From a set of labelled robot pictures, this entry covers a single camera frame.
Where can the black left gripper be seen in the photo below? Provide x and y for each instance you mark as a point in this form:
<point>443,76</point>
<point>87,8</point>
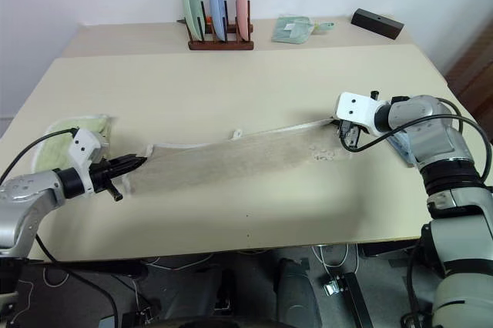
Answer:
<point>101,177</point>

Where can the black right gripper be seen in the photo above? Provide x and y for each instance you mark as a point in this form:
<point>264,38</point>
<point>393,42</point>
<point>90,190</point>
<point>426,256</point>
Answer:
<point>349,133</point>

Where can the beige long towel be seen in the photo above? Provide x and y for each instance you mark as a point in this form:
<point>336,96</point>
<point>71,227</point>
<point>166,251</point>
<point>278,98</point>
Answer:
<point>231,160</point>

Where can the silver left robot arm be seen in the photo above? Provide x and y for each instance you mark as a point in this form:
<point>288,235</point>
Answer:
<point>23,199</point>

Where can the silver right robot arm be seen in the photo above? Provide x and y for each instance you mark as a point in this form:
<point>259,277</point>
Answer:
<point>437,139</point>

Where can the folded light blue towel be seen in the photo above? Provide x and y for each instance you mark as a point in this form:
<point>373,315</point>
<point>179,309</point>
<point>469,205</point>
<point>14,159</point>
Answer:
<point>401,151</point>

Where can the folded light green towel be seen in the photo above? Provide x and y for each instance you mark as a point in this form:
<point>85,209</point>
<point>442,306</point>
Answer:
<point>52,143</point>

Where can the folded green cloth pack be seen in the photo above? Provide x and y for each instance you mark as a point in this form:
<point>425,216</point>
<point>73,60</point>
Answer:
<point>290,29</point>

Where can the black rectangular block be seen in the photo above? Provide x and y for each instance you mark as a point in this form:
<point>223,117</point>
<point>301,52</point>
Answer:
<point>377,23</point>

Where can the dark wooden plate rack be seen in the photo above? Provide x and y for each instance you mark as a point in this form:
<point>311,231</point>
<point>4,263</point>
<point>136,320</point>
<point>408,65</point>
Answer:
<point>220,44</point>

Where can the dark grey rounded shape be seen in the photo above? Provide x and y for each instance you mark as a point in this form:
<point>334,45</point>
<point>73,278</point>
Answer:
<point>297,293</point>

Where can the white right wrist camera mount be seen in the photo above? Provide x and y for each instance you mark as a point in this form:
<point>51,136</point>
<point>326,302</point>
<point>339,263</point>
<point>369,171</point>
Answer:
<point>355,107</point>

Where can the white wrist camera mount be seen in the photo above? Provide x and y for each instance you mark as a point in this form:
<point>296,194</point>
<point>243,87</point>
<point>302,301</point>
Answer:
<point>355,107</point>
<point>85,146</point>

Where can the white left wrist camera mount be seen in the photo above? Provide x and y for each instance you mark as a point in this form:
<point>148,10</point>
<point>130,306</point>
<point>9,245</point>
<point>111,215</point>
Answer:
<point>85,146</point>

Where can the black bar with metal bracket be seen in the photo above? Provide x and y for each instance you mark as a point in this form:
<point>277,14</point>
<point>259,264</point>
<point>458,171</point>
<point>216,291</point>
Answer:
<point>353,297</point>

